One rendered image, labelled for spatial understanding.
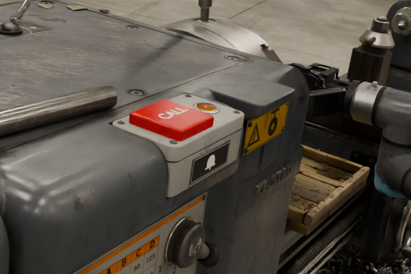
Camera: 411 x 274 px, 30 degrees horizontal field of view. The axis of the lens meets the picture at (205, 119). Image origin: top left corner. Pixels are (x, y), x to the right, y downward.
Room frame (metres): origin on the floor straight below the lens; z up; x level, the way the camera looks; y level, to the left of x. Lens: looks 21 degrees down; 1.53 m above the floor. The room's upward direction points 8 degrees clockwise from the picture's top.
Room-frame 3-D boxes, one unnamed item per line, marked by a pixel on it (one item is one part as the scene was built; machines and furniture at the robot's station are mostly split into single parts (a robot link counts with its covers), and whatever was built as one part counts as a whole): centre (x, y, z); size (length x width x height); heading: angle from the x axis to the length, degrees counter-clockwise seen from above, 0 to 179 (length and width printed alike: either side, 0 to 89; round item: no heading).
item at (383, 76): (1.69, -0.35, 1.07); 0.07 x 0.07 x 0.10; 61
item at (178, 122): (0.68, 0.03, 1.26); 0.06 x 0.06 x 0.02; 61
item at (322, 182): (1.44, -0.13, 0.89); 0.36 x 0.30 x 0.04; 61
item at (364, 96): (1.36, -0.29, 1.09); 0.08 x 0.05 x 0.08; 151
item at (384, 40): (1.69, -0.36, 1.13); 0.08 x 0.08 x 0.03
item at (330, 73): (1.40, -0.23, 1.08); 0.12 x 0.09 x 0.08; 61
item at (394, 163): (1.31, -0.37, 0.99); 0.11 x 0.08 x 0.11; 21
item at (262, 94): (0.83, -0.04, 1.24); 0.09 x 0.08 x 0.03; 151
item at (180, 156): (0.70, 0.02, 1.23); 0.13 x 0.08 x 0.05; 151
